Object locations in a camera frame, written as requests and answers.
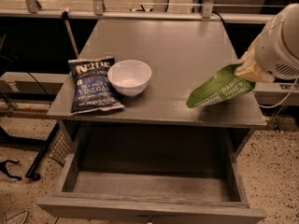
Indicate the wire mesh basket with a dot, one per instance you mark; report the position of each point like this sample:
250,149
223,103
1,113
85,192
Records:
59,148

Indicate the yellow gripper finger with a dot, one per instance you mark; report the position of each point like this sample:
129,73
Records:
254,73
248,58

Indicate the green rice chip bag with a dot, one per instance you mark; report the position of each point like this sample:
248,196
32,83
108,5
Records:
222,86

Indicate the open grey top drawer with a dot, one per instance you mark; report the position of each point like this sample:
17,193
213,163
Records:
154,175

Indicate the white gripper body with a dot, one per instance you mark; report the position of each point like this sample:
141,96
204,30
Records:
277,54

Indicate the blue kettle chips bag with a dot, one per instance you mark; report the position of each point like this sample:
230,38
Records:
93,91

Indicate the white bowl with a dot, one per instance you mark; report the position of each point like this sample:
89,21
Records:
129,77

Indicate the grey wooden cabinet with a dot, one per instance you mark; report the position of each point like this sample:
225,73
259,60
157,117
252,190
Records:
182,55

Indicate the metal railing frame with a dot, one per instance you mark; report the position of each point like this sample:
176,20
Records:
230,10

